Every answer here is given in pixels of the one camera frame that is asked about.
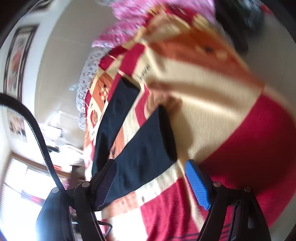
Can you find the black pants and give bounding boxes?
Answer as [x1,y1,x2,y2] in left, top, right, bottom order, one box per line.
[92,78,177,211]

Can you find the red orange checkered blanket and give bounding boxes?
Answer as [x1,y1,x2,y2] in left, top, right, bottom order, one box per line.
[84,4,295,240]

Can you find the floral pillow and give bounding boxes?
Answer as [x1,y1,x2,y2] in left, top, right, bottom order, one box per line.
[76,47,111,132]

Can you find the pink penguin quilt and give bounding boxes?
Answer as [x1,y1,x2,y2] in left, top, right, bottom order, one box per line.
[91,0,215,48]

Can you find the black cable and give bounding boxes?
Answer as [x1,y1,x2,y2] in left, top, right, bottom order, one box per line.
[0,93,67,191]

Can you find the framed wall picture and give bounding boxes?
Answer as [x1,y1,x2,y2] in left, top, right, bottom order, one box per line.
[4,25,38,101]

